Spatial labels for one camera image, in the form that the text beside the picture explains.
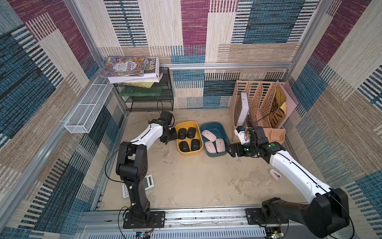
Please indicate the colourful picture book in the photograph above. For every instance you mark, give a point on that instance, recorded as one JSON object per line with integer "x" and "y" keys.
{"x": 124, "y": 66}

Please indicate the small pink object on table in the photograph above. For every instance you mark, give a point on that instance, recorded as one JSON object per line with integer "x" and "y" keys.
{"x": 275, "y": 175}

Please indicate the yellow plastic bin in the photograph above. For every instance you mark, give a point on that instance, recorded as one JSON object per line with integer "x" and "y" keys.
{"x": 189, "y": 141}

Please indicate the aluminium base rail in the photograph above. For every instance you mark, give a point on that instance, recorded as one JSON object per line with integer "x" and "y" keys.
{"x": 188, "y": 223}

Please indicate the lilac folder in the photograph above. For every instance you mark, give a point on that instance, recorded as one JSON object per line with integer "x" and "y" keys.
{"x": 291, "y": 101}

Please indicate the black mouse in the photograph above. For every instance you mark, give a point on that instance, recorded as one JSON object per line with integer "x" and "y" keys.
{"x": 195, "y": 144}
{"x": 182, "y": 133}
{"x": 191, "y": 132}
{"x": 184, "y": 146}

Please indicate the black wire shelf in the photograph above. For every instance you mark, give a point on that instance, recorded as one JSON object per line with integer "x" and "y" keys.
{"x": 158, "y": 97}

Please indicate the white wire basket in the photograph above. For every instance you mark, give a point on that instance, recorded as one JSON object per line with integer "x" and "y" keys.
{"x": 88, "y": 110}

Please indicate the white book under stack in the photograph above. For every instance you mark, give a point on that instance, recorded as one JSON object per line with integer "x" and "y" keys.
{"x": 139, "y": 79}

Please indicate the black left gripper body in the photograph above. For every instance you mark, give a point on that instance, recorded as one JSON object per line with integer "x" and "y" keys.
{"x": 171, "y": 135}

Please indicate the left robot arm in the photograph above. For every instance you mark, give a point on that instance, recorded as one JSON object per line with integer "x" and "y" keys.
{"x": 132, "y": 167}

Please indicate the black folio book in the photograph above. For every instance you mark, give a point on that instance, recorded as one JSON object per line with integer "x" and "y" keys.
{"x": 152, "y": 68}

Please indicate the pink mouse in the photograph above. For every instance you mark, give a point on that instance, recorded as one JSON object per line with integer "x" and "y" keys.
{"x": 209, "y": 135}
{"x": 220, "y": 145}
{"x": 210, "y": 147}

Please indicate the green folder on shelf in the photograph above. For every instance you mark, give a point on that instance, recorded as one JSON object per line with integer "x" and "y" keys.
{"x": 130, "y": 91}

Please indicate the teal plastic bin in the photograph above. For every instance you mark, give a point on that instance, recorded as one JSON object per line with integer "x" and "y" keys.
{"x": 217, "y": 129}

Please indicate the white binder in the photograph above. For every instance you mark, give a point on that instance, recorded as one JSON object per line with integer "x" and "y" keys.
{"x": 241, "y": 109}

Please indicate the pink desk organizer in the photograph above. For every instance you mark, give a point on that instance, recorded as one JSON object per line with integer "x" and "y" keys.
{"x": 260, "y": 97}

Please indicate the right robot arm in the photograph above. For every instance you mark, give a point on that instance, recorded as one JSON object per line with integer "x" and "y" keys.
{"x": 326, "y": 210}

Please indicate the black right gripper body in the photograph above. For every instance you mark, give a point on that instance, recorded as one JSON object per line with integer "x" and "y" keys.
{"x": 236, "y": 149}

